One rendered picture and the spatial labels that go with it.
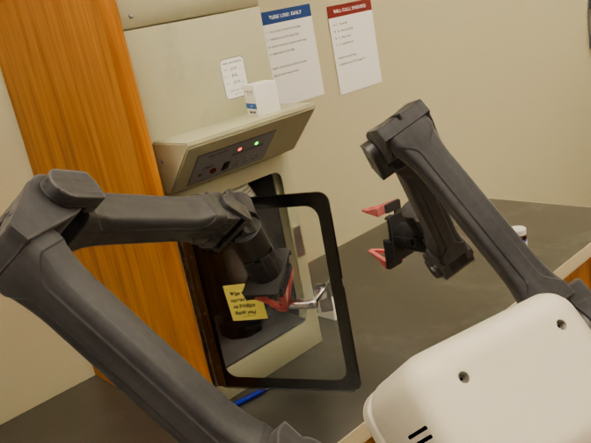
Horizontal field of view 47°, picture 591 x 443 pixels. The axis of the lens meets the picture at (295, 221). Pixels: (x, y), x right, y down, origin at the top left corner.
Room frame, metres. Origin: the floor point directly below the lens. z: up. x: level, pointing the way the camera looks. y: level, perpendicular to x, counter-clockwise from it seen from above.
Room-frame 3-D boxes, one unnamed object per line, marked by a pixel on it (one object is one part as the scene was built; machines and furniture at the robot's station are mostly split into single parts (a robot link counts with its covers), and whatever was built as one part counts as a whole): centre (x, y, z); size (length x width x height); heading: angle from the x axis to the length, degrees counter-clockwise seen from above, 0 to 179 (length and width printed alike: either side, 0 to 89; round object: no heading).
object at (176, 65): (1.44, 0.19, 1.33); 0.32 x 0.25 x 0.77; 130
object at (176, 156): (1.30, 0.07, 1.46); 0.32 x 0.11 x 0.10; 130
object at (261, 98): (1.35, 0.02, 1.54); 0.05 x 0.05 x 0.06; 25
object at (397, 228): (1.33, -0.23, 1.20); 0.07 x 0.07 x 0.10; 40
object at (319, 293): (1.12, 0.02, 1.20); 0.10 x 0.05 x 0.03; 67
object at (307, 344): (1.18, 0.08, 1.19); 0.30 x 0.01 x 0.40; 67
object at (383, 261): (1.39, -0.18, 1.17); 0.09 x 0.07 x 0.07; 40
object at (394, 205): (1.39, -0.18, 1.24); 0.09 x 0.07 x 0.07; 40
